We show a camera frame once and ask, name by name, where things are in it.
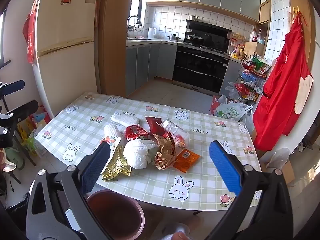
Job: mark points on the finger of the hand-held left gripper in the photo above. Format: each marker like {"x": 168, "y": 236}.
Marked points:
{"x": 22, "y": 110}
{"x": 13, "y": 86}

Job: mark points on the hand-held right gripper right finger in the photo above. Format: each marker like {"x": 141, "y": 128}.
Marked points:
{"x": 225, "y": 167}

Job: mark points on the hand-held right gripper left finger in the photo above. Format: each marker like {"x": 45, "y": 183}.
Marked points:
{"x": 96, "y": 167}

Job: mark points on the gold foil wrapper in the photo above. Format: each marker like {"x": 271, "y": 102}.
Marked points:
{"x": 117, "y": 167}

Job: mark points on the white floral paper wrapper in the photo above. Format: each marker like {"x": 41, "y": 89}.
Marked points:
{"x": 111, "y": 141}

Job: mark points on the white foam net sleeve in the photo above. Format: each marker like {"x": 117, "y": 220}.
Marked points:
{"x": 111, "y": 131}

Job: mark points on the orange seasoning packet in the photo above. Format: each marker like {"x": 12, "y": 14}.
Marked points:
{"x": 186, "y": 160}

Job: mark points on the pink plastic trash bin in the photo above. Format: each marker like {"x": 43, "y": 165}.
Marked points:
{"x": 115, "y": 212}

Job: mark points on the crushed red can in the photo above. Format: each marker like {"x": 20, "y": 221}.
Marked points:
{"x": 135, "y": 131}

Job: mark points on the white oval scrubbing sponge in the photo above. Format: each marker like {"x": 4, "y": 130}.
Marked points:
{"x": 123, "y": 118}

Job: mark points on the bronze snack bag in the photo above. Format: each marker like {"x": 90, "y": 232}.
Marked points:
{"x": 163, "y": 155}

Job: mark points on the clear labelled plastic container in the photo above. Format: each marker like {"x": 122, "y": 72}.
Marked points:
{"x": 172, "y": 127}

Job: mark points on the dark red snack packet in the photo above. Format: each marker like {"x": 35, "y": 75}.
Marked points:
{"x": 152, "y": 125}

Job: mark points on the colourful children's toys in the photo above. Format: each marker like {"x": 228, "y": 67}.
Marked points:
{"x": 32, "y": 130}

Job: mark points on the red hanging bag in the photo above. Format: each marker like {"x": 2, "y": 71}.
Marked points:
{"x": 30, "y": 37}

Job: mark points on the large clear plastic bag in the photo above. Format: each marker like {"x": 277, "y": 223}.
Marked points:
{"x": 277, "y": 157}

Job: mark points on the white green plastic shopping bag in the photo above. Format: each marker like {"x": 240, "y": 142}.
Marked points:
{"x": 232, "y": 112}

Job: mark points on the green checkered rabbit tablecloth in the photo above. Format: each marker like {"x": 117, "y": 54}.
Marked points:
{"x": 155, "y": 187}

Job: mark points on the red gift bag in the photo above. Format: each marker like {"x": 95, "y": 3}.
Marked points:
{"x": 215, "y": 105}

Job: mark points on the cardboard box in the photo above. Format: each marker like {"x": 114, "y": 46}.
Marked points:
{"x": 288, "y": 172}

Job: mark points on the cream refrigerator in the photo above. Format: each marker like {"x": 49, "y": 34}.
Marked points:
{"x": 65, "y": 30}

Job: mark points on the crumpled clear plastic bag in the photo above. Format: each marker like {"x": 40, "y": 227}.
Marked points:
{"x": 231, "y": 90}

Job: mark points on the narrow grey base cabinet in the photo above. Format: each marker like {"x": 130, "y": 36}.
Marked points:
{"x": 231, "y": 75}

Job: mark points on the red apron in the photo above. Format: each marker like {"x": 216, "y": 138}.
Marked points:
{"x": 282, "y": 85}

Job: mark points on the black built-in oven stove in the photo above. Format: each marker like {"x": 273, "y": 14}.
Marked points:
{"x": 197, "y": 67}

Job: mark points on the wooden pillar cabinet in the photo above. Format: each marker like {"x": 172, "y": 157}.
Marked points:
{"x": 112, "y": 42}

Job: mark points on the grey lower cabinets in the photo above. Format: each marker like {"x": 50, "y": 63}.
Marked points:
{"x": 142, "y": 65}

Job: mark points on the condiment bottles and packets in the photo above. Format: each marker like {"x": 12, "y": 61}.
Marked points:
{"x": 237, "y": 48}

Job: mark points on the black wok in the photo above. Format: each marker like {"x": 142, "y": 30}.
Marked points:
{"x": 195, "y": 38}

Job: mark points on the chrome kitchen faucet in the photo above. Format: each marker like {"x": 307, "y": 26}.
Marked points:
{"x": 133, "y": 20}

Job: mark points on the black range hood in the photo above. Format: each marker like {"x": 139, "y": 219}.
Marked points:
{"x": 212, "y": 30}

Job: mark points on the steel pot with lid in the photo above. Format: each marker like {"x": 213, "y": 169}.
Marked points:
{"x": 174, "y": 38}

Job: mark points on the white electric kettle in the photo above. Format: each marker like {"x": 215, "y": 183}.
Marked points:
{"x": 152, "y": 33}

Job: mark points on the small steel pot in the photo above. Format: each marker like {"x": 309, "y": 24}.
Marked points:
{"x": 193, "y": 18}

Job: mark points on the wooden wall shelf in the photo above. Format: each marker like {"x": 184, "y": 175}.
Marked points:
{"x": 263, "y": 12}

